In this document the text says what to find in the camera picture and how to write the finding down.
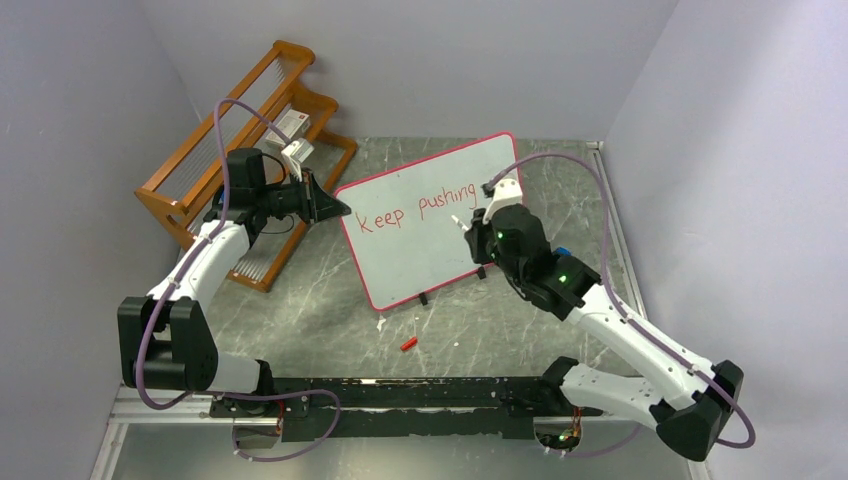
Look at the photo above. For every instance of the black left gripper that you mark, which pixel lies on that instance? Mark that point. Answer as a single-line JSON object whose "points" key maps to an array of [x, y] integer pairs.
{"points": [[316, 206]]}

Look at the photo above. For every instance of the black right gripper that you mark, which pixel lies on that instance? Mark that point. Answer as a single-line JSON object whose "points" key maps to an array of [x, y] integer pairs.
{"points": [[475, 235]]}

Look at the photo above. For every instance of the pink-framed whiteboard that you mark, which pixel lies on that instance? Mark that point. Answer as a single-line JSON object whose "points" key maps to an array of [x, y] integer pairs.
{"points": [[402, 229]]}

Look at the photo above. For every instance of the red marker cap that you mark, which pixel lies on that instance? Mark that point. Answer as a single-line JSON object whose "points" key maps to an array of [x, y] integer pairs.
{"points": [[409, 344]]}

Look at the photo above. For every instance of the red white marker pen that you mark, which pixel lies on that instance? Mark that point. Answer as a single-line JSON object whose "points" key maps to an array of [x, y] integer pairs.
{"points": [[459, 223]]}

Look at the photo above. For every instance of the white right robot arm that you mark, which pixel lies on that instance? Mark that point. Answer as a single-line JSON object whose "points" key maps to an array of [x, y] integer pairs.
{"points": [[685, 398]]}

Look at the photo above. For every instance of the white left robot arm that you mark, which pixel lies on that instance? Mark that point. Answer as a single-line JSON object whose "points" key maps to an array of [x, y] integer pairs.
{"points": [[165, 339]]}

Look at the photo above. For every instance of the orange wooden rack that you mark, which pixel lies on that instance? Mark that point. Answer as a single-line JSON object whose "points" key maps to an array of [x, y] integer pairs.
{"points": [[181, 191]]}

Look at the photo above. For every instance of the white red box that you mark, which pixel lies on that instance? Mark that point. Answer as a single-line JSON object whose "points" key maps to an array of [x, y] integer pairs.
{"points": [[294, 124]]}

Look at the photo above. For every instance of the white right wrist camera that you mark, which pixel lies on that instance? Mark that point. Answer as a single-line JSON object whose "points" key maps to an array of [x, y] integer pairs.
{"points": [[503, 193]]}

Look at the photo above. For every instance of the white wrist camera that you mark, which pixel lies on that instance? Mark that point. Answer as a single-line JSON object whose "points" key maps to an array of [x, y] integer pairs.
{"points": [[296, 152], [503, 193]]}

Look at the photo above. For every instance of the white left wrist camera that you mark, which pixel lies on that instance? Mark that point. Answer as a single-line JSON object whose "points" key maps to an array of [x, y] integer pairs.
{"points": [[296, 152]]}

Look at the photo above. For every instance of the aluminium frame rail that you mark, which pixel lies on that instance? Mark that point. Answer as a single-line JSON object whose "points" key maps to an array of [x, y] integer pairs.
{"points": [[630, 282]]}

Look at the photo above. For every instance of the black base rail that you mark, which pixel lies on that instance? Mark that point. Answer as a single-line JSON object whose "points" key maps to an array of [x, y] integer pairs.
{"points": [[372, 408]]}

